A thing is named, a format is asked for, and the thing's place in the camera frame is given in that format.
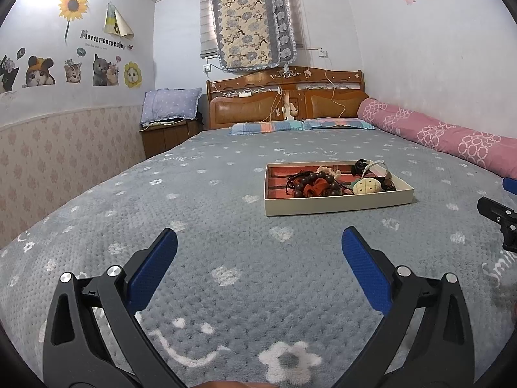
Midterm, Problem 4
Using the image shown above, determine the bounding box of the lettering wall sticker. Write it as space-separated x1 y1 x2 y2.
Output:
79 29 135 51

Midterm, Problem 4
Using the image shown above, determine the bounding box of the floral quilt hanging on window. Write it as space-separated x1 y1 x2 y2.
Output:
209 0 298 72

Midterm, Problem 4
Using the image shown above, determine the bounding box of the sunflower wall sticker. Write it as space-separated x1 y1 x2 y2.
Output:
58 0 89 46

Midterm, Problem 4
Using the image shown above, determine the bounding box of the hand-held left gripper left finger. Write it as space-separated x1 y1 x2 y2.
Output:
42 227 179 388

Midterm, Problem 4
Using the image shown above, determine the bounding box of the orange fabric scrunchie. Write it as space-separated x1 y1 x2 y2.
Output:
303 178 329 199

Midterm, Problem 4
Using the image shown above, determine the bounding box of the brown wooden nightstand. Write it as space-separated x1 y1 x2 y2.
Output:
140 119 204 159

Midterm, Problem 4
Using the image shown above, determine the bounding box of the grey cat pair wall sticker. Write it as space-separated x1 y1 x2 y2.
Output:
91 53 121 87

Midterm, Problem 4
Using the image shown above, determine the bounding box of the grey flower-print bed blanket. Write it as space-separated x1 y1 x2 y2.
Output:
0 127 517 388

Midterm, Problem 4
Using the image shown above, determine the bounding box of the pink ring-print bolster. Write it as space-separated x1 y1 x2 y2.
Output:
357 98 517 180

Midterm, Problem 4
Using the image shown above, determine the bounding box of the brown wooden headboard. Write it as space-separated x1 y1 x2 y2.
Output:
206 66 369 131

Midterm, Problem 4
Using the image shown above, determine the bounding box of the cat with hat wall sticker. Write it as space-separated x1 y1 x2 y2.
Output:
22 56 56 89

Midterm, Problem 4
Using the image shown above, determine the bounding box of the lavender dotted pillow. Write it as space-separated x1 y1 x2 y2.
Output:
140 88 203 126

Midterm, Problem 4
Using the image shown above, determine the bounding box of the yellow pineapple plush clip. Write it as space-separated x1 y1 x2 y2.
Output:
352 177 383 196

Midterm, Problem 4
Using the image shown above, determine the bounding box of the brown wooden bead bracelet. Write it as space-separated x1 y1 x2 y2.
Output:
291 171 345 199

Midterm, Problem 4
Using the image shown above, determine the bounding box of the peeling yellow wall paper sheet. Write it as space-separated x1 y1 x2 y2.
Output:
104 2 135 42

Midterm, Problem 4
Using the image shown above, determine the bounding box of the black cat wall sticker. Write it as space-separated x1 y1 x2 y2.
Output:
0 56 21 94

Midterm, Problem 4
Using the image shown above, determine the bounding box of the colourful woven bracelet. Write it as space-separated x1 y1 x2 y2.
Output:
379 169 399 192

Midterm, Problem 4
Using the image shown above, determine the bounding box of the beige box with red lining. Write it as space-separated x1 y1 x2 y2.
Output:
264 159 416 217

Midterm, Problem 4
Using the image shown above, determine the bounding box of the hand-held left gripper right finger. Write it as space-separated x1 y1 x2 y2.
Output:
335 226 476 388

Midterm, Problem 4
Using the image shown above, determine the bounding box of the tabby kitten wall sticker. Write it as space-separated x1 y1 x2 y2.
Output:
64 59 83 84

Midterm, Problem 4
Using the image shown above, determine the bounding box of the yellow flower cat wall sticker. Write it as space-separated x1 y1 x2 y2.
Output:
123 61 144 89

